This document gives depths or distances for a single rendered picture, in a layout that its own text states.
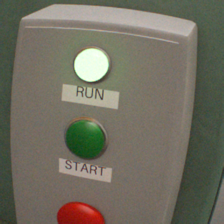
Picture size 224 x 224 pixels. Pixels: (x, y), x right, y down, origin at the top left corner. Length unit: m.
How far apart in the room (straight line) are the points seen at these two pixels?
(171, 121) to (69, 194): 0.08
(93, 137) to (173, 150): 0.04
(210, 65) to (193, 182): 0.08
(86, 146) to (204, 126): 0.09
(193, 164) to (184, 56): 0.10
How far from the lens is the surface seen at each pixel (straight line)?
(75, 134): 0.35
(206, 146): 0.41
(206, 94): 0.39
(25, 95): 0.36
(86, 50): 0.33
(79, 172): 0.36
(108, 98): 0.34
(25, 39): 0.35
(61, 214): 0.37
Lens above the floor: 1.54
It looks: 19 degrees down
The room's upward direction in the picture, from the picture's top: 5 degrees clockwise
